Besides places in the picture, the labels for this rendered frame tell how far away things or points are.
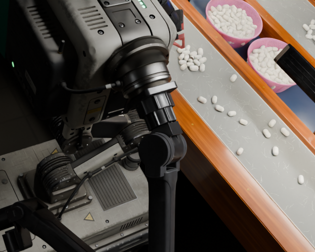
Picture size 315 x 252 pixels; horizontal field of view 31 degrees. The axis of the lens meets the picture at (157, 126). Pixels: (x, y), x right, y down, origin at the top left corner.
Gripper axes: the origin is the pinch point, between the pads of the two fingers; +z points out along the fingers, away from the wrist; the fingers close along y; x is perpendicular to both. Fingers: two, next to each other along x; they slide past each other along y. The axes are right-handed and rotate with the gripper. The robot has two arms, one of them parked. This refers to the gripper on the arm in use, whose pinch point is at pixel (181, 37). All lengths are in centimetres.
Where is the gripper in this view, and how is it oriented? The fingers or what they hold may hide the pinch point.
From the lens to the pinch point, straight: 214.5
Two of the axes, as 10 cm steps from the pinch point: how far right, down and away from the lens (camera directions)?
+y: 0.1, 8.1, -5.9
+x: 9.1, -2.5, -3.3
